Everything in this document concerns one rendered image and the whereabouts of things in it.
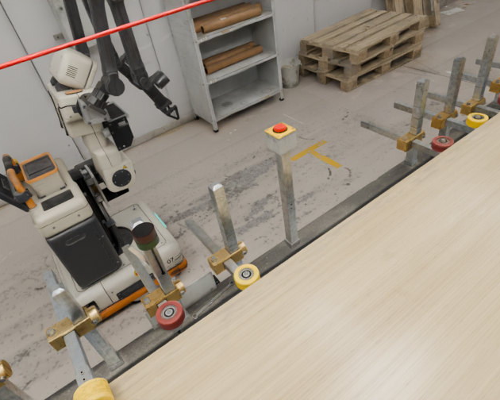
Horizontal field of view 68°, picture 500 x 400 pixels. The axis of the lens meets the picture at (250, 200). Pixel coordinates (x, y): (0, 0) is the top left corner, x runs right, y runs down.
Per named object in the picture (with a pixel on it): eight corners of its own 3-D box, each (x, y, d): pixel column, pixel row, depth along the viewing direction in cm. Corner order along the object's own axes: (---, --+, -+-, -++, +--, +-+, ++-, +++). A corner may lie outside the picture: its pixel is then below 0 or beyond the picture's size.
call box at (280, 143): (267, 151, 121) (264, 129, 116) (283, 141, 123) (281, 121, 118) (280, 159, 116) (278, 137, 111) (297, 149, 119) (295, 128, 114)
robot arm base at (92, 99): (79, 98, 164) (87, 105, 156) (89, 82, 163) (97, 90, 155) (98, 108, 170) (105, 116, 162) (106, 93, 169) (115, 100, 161)
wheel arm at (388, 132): (359, 128, 183) (360, 120, 181) (364, 125, 185) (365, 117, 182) (440, 161, 154) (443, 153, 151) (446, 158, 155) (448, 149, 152)
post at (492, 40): (463, 128, 197) (487, 35, 166) (467, 125, 198) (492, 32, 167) (471, 130, 194) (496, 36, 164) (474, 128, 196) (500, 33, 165)
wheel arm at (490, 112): (421, 98, 204) (423, 90, 201) (425, 95, 205) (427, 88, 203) (503, 122, 175) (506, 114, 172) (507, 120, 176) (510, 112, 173)
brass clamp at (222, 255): (209, 266, 130) (205, 256, 126) (240, 246, 135) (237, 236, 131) (217, 276, 125) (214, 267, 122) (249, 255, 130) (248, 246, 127)
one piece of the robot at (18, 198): (39, 223, 177) (-7, 200, 160) (27, 190, 201) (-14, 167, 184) (55, 205, 178) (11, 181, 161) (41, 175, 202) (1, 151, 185)
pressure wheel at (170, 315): (162, 330, 115) (150, 309, 108) (184, 315, 118) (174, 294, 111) (173, 349, 110) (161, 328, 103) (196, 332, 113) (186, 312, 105)
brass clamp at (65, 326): (52, 337, 105) (44, 328, 101) (98, 309, 110) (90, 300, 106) (58, 353, 100) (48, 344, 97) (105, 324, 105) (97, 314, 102)
